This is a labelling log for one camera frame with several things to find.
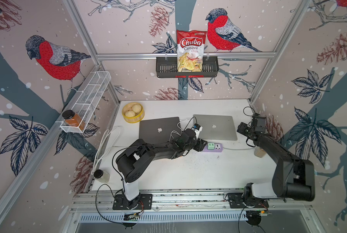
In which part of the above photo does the purple power strip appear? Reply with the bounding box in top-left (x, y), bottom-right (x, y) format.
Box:
top-left (202, 143), bottom-right (223, 153)

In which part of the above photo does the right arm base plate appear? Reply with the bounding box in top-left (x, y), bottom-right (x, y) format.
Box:
top-left (225, 193), bottom-right (269, 209)

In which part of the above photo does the left steamed bun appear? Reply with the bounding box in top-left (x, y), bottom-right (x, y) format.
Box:
top-left (125, 110), bottom-right (136, 117)

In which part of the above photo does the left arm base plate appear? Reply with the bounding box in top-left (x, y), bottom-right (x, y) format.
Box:
top-left (112, 194), bottom-right (153, 210)

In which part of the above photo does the cassava chips bag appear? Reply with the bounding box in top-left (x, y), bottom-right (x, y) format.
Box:
top-left (176, 30), bottom-right (207, 72)

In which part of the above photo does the aluminium frame post left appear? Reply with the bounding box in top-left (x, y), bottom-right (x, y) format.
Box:
top-left (62, 0), bottom-right (122, 103)

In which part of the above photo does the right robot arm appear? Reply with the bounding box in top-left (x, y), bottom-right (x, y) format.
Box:
top-left (237, 114), bottom-right (316, 202)

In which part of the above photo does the dark grey laptop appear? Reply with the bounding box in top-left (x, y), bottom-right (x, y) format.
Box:
top-left (138, 116), bottom-right (180, 144)

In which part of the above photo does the silver laptop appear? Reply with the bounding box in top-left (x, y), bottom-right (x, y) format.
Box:
top-left (194, 115), bottom-right (237, 141)

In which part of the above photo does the orange spice jar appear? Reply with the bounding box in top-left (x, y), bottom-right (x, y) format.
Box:
top-left (62, 110), bottom-right (85, 131)

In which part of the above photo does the yellow wooden steamer basket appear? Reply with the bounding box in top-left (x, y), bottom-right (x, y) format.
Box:
top-left (122, 102), bottom-right (145, 123)

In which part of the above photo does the right steamed bun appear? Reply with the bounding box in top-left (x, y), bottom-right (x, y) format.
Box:
top-left (132, 104), bottom-right (142, 115)

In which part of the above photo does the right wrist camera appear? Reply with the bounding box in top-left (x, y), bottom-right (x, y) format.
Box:
top-left (251, 113), bottom-right (267, 130)

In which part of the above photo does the thick white cable left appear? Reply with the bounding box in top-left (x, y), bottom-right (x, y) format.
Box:
top-left (91, 126), bottom-right (122, 172)

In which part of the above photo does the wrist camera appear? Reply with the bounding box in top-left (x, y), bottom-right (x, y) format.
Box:
top-left (191, 123), bottom-right (203, 139)
top-left (251, 113), bottom-right (267, 130)

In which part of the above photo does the black wire basket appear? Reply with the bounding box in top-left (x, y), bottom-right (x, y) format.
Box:
top-left (156, 56), bottom-right (220, 78)

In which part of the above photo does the steamed bun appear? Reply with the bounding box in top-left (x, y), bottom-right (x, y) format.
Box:
top-left (132, 104), bottom-right (142, 115)
top-left (125, 110), bottom-right (136, 117)

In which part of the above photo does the brown spice jar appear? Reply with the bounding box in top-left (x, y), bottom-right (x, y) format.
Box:
top-left (254, 147), bottom-right (267, 158)

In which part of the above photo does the aluminium frame crossbar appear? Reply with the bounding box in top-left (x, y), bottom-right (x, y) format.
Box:
top-left (96, 51), bottom-right (277, 61)

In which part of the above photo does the green USB charger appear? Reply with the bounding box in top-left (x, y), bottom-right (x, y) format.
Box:
top-left (207, 143), bottom-right (215, 150)

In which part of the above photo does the white wire shelf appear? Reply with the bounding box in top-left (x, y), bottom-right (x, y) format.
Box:
top-left (61, 71), bottom-right (111, 134)

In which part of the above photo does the white charging cable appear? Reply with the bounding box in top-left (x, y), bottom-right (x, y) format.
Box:
top-left (169, 117), bottom-right (196, 142)

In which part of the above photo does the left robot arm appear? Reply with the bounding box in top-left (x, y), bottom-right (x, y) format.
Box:
top-left (115, 128), bottom-right (208, 202)

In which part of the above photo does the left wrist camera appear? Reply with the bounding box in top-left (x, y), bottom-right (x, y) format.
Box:
top-left (191, 123), bottom-right (203, 139)

